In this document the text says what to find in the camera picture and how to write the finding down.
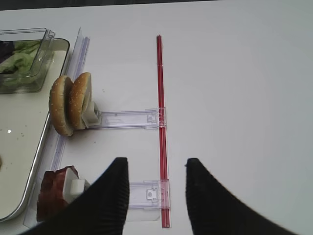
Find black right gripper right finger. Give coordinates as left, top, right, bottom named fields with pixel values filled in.
left=186, top=158, right=298, bottom=235

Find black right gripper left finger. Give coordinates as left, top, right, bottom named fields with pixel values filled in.
left=24, top=157, right=129, bottom=235

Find white meat pusher block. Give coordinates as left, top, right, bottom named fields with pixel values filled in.
left=62, top=168, right=90, bottom=204

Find rear dark meat slice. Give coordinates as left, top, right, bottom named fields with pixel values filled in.
left=53, top=165, right=79, bottom=210

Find dark meat slice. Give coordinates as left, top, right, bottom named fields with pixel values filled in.
left=53, top=165, right=79, bottom=210
left=36, top=171, right=58, bottom=222

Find clear meat pusher track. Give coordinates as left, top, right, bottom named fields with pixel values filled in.
left=129, top=180, right=170, bottom=212

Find front dark meat slice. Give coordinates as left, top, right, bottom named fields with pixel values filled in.
left=36, top=171, right=58, bottom=222

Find green lettuce leaves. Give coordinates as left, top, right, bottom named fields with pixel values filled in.
left=0, top=40, right=41, bottom=87

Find white bun pusher block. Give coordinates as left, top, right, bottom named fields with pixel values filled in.
left=82, top=101, right=102, bottom=128

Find clear bun pusher track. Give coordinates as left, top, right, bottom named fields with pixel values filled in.
left=89, top=108, right=166, bottom=129

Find silver metal tray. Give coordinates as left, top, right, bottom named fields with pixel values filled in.
left=0, top=38, right=70, bottom=221

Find inner sesame bun half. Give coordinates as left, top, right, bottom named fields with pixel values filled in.
left=68, top=72, right=92, bottom=130

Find sesame bun half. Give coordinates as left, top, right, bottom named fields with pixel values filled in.
left=49, top=75, right=73, bottom=137
left=68, top=72, right=92, bottom=130

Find outer sesame bun half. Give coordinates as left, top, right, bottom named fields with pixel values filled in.
left=49, top=75, right=73, bottom=137

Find clear plastic salad container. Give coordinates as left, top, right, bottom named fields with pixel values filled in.
left=0, top=28, right=55, bottom=94

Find purple cabbage leaves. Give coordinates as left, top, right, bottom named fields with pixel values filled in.
left=0, top=41, right=15, bottom=63

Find clear right divider wall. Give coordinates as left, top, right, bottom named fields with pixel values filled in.
left=23, top=31, right=90, bottom=228

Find red right rail strip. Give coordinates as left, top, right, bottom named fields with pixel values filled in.
left=156, top=35, right=170, bottom=228

